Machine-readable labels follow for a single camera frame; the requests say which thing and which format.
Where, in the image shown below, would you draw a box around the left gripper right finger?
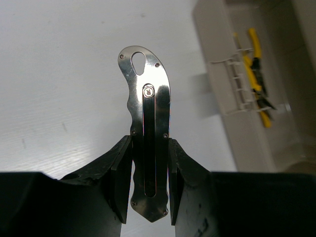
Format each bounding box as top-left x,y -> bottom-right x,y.
168,139 -> 316,237

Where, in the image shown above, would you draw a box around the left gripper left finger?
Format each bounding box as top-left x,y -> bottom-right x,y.
0,135 -> 132,237

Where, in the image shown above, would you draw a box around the silver folding utility knife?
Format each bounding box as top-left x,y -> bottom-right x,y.
118,45 -> 171,223

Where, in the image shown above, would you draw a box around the yellow long nose pliers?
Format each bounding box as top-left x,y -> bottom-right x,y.
233,32 -> 272,128

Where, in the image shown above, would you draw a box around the yellow combination pliers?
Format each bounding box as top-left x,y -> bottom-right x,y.
246,27 -> 277,111

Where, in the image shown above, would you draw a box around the beige cantilever toolbox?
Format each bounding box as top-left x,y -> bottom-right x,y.
193,0 -> 316,174

